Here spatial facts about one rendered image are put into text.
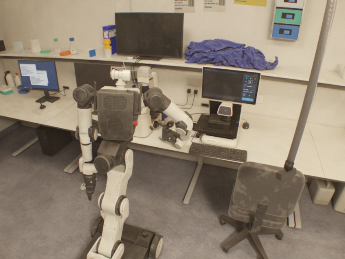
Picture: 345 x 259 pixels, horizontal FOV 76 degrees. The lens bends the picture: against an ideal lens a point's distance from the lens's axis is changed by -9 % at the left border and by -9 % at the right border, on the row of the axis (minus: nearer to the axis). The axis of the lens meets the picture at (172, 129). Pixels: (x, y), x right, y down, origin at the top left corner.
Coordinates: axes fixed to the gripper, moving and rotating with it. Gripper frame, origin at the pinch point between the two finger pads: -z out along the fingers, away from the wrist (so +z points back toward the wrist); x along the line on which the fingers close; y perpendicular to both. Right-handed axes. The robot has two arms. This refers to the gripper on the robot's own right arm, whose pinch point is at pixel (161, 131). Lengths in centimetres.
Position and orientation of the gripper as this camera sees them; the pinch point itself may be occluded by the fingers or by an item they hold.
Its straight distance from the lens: 198.6
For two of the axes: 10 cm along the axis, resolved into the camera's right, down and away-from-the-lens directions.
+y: -6.8, 2.4, -6.9
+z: 7.3, 2.9, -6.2
